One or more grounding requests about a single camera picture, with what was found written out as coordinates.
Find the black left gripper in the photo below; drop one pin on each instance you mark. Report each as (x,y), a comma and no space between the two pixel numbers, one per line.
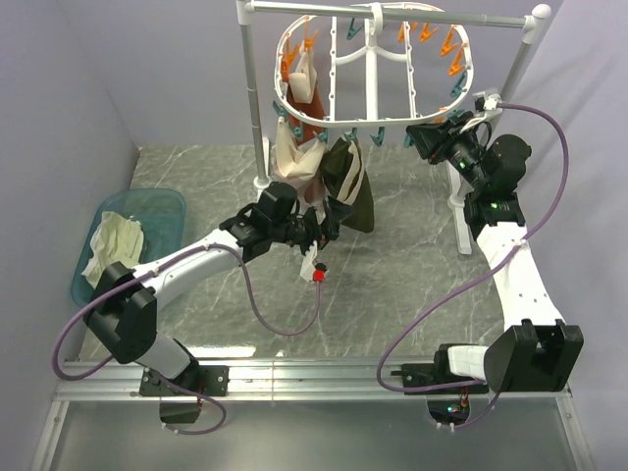
(335,212)

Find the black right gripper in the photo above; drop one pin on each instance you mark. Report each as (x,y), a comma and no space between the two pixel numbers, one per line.
(430,138)

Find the olive green underwear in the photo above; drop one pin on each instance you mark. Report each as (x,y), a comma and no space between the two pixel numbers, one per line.
(345,177)

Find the white oval clip hanger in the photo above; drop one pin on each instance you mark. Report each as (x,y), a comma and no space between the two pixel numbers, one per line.
(386,28)

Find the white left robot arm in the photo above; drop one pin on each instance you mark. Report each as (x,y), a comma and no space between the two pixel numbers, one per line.
(125,305)

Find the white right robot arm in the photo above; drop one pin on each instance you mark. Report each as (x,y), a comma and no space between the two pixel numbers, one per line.
(537,350)

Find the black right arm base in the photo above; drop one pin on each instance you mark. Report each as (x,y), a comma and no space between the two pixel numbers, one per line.
(450,406)

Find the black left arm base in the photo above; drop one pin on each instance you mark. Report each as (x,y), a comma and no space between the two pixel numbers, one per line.
(184,402)

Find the beige hanging underwear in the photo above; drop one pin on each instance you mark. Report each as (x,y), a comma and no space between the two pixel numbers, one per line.
(294,164)

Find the rust orange hanging underwear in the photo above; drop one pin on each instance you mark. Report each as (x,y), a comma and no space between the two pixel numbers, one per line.
(314,109)

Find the cream underwear in basket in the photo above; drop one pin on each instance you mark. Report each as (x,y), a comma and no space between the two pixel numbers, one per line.
(116,239)

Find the pink hanging cloth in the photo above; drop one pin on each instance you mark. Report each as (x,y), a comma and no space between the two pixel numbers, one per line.
(314,192)

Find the white metal drying rack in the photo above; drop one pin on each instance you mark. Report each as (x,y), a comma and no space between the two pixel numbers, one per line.
(532,26)

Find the teal plastic basket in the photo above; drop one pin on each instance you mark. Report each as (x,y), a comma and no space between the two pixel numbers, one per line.
(160,211)

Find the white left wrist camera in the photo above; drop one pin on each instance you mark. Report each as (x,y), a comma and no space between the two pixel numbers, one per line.
(312,271)

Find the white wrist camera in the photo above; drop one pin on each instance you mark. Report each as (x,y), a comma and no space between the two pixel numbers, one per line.
(312,271)
(486,103)

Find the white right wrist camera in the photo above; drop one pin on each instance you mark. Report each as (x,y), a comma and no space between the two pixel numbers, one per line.
(486,103)

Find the aluminium mounting rail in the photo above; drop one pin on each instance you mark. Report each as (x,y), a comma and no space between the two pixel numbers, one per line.
(250,379)

